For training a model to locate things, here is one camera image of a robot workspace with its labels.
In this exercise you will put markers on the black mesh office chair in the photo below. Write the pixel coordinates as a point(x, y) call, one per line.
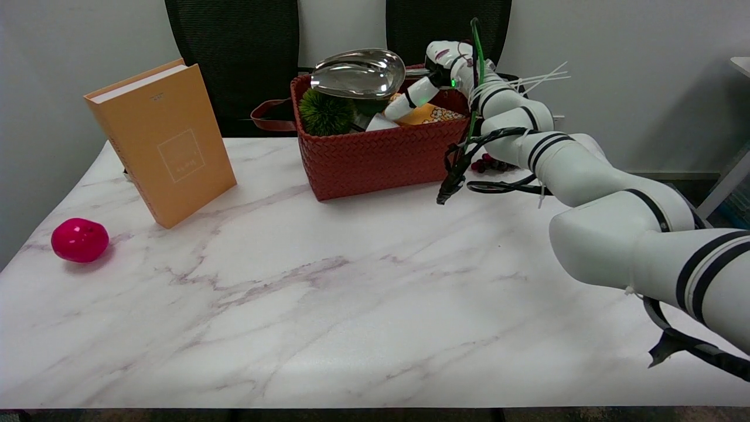
point(422, 23)
point(240, 58)

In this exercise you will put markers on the orange popcorn box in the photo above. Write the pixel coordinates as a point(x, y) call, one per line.
point(430, 114)

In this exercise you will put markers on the pink plastic ball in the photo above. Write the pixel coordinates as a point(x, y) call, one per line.
point(79, 240)

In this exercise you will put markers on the red woven basket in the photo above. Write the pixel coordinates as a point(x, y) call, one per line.
point(363, 164)

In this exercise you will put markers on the blue storage box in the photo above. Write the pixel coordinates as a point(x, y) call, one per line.
point(739, 202)

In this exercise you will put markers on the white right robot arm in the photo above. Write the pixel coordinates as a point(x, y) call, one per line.
point(603, 181)

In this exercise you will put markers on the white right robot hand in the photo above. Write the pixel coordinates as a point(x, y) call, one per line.
point(448, 61)

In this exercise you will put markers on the white side table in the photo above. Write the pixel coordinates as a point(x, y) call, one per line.
point(743, 64)

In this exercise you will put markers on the green spiky ball plant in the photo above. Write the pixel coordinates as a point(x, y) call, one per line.
point(325, 115)

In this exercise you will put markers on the white packet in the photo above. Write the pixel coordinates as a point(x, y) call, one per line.
point(381, 123)

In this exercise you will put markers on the orange hardcover book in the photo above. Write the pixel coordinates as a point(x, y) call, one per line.
point(167, 146)

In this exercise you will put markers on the dark red bead cluster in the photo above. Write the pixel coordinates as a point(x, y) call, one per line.
point(495, 165)

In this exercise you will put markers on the stainless steel scoop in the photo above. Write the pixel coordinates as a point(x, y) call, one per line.
point(360, 73)

